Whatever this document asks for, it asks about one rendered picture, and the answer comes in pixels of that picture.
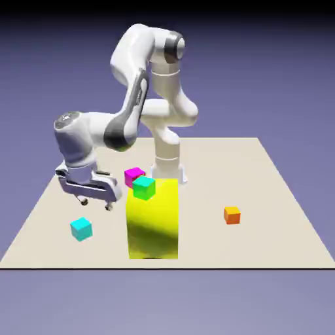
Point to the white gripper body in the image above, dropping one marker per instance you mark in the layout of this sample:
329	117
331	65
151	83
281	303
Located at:
91	187

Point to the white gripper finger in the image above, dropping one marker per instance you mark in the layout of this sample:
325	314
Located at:
109	205
83	200

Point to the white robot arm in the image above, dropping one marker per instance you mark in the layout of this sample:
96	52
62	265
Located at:
159	89

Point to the small cyan cube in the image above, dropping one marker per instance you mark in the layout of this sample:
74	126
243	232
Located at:
81	229

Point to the small magenta cube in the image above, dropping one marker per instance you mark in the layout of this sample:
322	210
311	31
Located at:
132	174

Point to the small green cube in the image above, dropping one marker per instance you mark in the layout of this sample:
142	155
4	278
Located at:
144	188

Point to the small orange cube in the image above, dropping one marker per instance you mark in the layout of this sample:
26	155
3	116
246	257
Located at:
232	215

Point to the large yellow box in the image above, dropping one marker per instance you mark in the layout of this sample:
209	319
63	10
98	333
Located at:
153	222

